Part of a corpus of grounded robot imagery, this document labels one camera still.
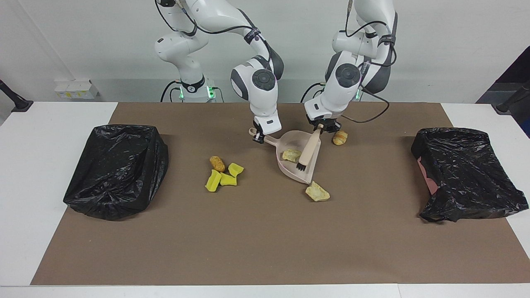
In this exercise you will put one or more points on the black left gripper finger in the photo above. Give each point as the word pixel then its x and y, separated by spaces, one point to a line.
pixel 333 127
pixel 315 128

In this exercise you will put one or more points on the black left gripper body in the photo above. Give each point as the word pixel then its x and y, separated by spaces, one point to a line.
pixel 327 122

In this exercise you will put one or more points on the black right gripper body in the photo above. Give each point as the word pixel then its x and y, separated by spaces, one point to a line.
pixel 258 129

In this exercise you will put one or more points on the beige brush with black bristles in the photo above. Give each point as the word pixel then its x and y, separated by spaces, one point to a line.
pixel 309 151

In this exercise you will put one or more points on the yellow sponge piece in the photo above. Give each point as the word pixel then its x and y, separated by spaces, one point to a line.
pixel 228 179
pixel 213 181
pixel 236 169

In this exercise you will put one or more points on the beige plastic dustpan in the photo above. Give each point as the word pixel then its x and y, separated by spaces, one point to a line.
pixel 292 169

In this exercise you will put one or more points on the brown fried nugget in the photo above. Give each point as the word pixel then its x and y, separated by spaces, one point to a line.
pixel 217 164

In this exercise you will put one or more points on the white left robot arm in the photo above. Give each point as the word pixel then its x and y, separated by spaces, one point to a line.
pixel 348 82

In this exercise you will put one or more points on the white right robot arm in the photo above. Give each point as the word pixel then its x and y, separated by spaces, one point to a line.
pixel 258 87

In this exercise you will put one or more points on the pink plastic bin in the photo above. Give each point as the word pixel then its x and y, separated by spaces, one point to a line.
pixel 426 174

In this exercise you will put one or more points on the black trash bag bin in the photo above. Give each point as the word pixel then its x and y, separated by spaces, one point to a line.
pixel 116 174

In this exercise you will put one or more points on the black bag over pink bin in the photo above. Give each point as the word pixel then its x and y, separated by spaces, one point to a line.
pixel 472 178

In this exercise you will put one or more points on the brown table mat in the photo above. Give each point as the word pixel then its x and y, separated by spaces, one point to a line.
pixel 265 256

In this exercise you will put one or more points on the dark panel furniture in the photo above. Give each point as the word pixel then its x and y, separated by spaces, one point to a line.
pixel 515 68

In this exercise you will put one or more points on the white wall socket box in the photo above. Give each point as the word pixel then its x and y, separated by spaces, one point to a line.
pixel 78 90

